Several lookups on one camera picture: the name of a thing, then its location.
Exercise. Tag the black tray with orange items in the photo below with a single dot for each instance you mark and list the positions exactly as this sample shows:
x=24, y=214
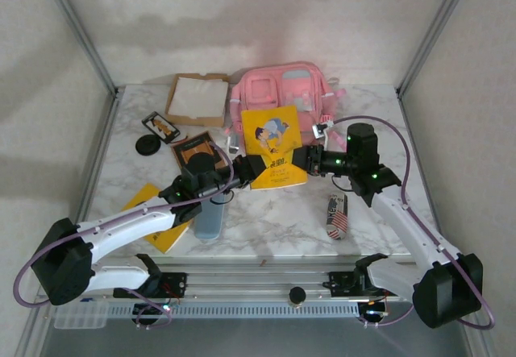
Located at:
x=160, y=127

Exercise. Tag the brown cardboard box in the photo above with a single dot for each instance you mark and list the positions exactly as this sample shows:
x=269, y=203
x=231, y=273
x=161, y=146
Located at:
x=193, y=120

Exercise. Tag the blue pencil case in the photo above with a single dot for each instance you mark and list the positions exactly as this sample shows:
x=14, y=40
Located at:
x=209, y=224

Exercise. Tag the small black controller board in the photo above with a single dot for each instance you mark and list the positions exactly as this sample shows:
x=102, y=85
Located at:
x=147, y=314
x=375, y=312

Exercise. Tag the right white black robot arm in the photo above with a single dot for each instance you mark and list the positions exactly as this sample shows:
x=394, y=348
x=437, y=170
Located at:
x=407, y=220

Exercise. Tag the white paper sheet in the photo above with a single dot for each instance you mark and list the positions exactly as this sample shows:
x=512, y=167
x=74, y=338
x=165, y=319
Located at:
x=197, y=95

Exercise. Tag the clear plastic organizer box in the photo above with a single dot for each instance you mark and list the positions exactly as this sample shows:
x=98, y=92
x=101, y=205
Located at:
x=80, y=316

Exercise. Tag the pink backpack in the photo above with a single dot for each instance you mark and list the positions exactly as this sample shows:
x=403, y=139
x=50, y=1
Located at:
x=262, y=91

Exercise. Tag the black round knob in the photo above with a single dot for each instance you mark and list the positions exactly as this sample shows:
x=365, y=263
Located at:
x=297, y=294

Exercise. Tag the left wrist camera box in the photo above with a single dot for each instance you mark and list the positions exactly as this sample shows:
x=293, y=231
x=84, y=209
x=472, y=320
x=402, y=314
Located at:
x=232, y=143

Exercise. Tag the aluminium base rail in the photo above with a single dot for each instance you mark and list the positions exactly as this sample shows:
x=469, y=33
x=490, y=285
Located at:
x=258, y=280

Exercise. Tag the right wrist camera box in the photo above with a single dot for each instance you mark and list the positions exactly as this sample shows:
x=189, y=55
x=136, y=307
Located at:
x=321, y=130

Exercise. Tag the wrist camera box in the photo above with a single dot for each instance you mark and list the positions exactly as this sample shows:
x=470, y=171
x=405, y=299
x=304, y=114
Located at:
x=321, y=130
x=232, y=143

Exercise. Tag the flag-patterned can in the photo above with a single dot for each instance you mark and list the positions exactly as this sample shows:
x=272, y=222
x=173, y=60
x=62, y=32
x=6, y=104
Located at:
x=336, y=216

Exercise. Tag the small yellow book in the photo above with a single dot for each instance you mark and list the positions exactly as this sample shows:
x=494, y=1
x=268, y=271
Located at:
x=139, y=198

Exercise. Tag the black round disc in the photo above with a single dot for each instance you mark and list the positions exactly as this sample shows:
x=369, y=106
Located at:
x=148, y=145

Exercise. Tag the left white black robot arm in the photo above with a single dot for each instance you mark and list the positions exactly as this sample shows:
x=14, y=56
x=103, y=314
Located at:
x=129, y=224

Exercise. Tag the aluminium frame post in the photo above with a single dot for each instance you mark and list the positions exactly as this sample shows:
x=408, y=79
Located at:
x=80, y=30
x=435, y=30

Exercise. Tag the brown cover book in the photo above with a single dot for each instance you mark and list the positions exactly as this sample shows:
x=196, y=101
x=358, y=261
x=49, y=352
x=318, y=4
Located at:
x=183, y=149

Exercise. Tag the large yellow cartoon book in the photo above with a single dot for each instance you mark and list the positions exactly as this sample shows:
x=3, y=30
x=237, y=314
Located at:
x=270, y=131

